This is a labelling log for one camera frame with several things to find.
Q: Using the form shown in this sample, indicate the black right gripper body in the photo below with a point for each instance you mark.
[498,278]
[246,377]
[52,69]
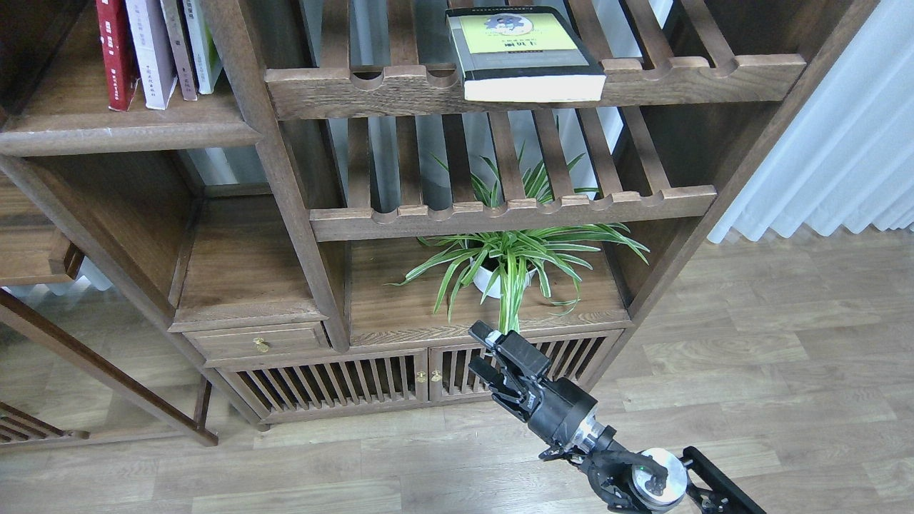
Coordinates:
[558,412]

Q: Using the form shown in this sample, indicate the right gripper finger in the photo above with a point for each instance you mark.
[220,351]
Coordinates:
[488,374]
[488,337]

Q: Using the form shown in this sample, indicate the yellow and black thick book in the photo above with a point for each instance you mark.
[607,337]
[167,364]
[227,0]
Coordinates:
[522,54]

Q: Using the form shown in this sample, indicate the pale lilac paperback book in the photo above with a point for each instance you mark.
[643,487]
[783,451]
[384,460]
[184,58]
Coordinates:
[153,51]

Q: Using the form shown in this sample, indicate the red paperback book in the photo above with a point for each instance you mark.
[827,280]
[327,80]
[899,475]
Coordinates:
[120,66]

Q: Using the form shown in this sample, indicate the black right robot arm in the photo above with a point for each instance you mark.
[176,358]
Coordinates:
[655,480]

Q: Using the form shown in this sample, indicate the white plant pot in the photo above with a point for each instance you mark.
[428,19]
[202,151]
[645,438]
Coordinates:
[516,274]

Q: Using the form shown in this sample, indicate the green spider plant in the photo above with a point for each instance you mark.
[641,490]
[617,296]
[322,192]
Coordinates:
[559,247]

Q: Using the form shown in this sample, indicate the dark wooden bookshelf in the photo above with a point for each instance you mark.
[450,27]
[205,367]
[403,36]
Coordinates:
[285,205]

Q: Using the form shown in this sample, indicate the brass drawer knob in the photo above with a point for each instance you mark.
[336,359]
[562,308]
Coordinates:
[261,345]

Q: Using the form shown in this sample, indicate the brown upright book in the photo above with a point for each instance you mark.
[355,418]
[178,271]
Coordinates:
[174,19]

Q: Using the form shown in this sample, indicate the white curtain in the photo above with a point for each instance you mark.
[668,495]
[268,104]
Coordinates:
[846,159]

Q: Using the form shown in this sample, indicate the white green upright book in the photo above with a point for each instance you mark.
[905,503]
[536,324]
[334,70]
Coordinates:
[208,65]

